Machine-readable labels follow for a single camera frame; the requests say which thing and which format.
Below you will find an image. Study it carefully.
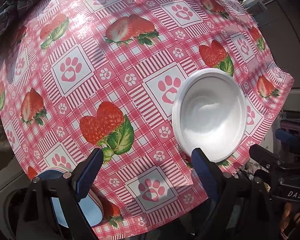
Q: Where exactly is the blue square plate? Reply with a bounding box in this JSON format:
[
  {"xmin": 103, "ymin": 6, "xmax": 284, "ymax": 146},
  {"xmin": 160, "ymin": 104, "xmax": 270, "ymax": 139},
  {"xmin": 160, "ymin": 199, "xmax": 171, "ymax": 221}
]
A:
[{"xmin": 37, "ymin": 166, "xmax": 104, "ymax": 228}]

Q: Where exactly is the pink square plate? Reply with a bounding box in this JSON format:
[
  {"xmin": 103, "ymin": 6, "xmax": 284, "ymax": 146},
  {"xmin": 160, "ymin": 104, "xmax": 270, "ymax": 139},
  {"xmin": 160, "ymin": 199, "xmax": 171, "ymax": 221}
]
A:
[{"xmin": 49, "ymin": 166, "xmax": 104, "ymax": 215}]

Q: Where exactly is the white paper bowl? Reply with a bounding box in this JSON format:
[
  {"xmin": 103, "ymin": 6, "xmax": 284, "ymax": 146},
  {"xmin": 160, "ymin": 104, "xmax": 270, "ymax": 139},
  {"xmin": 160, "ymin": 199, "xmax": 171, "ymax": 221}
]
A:
[{"xmin": 172, "ymin": 68, "xmax": 247, "ymax": 163}]

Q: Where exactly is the pink strawberry tablecloth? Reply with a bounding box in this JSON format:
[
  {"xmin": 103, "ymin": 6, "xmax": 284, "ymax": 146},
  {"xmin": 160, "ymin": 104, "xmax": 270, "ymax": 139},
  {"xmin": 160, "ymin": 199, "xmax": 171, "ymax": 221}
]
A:
[{"xmin": 0, "ymin": 0, "xmax": 294, "ymax": 239}]

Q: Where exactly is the washing machine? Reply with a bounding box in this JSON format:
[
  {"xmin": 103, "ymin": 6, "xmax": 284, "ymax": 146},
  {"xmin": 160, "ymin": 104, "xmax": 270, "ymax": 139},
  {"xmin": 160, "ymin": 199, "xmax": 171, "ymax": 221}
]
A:
[{"xmin": 0, "ymin": 157, "xmax": 30, "ymax": 239}]

